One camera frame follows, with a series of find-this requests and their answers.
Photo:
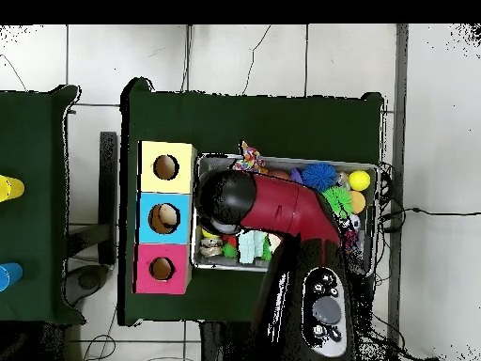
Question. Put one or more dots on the yellow plastic cup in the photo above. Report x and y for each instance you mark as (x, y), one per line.
(13, 188)

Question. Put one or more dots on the large blue spiky ball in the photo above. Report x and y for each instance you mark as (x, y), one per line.
(319, 176)

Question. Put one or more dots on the large green spiky ball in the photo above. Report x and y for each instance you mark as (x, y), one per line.
(338, 199)

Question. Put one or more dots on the colourful patterned cloth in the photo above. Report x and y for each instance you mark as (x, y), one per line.
(251, 158)

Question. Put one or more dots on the blue plastic cup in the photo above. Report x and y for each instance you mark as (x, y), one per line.
(11, 275)

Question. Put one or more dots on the light blue waffle cloth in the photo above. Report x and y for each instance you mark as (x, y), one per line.
(251, 246)

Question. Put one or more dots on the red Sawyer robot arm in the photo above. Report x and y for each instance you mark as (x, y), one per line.
(285, 207)

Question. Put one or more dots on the pale orange ball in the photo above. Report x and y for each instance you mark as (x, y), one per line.
(359, 202)

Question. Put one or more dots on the plain yellow ball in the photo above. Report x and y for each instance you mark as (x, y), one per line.
(359, 180)

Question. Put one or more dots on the dark green tablecloth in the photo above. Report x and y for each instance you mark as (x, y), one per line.
(263, 124)
(34, 131)

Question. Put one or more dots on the wooden box with three holes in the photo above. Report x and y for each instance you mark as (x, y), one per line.
(165, 182)

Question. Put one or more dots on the yellow smiley ball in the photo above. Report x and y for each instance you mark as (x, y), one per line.
(208, 234)

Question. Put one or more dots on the grey round floor base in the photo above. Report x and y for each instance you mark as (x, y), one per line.
(88, 280)

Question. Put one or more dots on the black upright panel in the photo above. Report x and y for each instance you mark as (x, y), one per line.
(108, 188)

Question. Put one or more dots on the shallow metal mesh bin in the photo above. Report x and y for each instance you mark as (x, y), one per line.
(285, 162)

